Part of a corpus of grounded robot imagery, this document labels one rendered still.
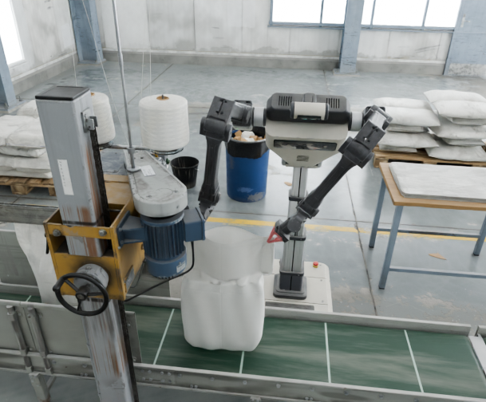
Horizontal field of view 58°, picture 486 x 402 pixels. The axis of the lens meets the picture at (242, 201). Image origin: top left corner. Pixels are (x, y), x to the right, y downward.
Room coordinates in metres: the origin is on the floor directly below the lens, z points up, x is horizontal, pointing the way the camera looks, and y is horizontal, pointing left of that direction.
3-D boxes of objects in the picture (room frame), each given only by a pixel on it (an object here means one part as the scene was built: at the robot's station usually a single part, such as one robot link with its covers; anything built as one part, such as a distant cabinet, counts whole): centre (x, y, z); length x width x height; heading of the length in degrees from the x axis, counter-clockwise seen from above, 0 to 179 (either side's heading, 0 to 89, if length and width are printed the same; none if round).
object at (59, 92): (1.25, 0.53, 1.76); 0.12 x 0.11 x 0.01; 174
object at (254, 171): (3.90, -0.04, 0.32); 0.51 x 0.48 x 0.65; 174
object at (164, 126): (1.44, 0.27, 1.61); 0.17 x 0.17 x 0.17
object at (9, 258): (2.00, 0.93, 0.53); 1.05 x 0.02 x 0.41; 84
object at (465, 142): (4.85, -2.49, 0.33); 0.66 x 0.42 x 0.13; 176
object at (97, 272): (1.16, 0.51, 1.14); 0.11 x 0.06 x 0.11; 84
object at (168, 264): (1.29, 0.28, 1.21); 0.15 x 0.15 x 0.25
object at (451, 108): (4.61, -2.42, 0.68); 0.66 x 0.42 x 0.13; 82
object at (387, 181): (2.69, -1.47, 0.37); 0.95 x 0.62 x 0.75; 84
